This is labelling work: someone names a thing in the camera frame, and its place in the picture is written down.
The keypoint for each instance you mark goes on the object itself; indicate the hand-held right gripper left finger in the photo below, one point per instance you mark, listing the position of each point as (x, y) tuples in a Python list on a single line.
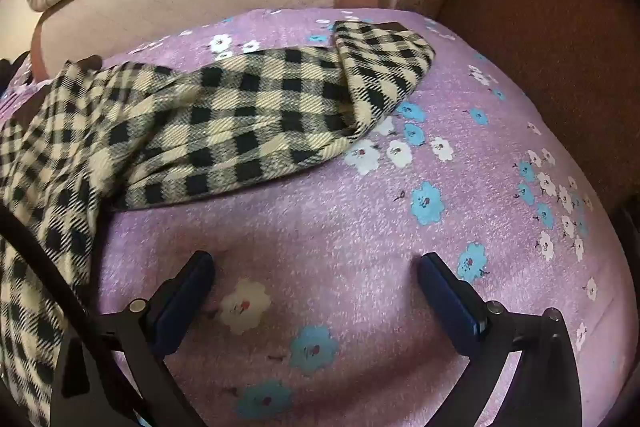
[(186, 294)]

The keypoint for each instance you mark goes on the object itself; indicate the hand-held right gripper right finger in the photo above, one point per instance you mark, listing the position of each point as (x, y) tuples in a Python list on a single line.
[(447, 299)]

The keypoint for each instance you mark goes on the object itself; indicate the black and cream checked coat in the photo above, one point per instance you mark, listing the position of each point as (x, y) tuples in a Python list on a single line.
[(225, 117)]

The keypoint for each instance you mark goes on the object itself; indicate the purple floral bedsheet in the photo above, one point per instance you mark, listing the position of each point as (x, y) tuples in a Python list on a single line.
[(325, 217)]

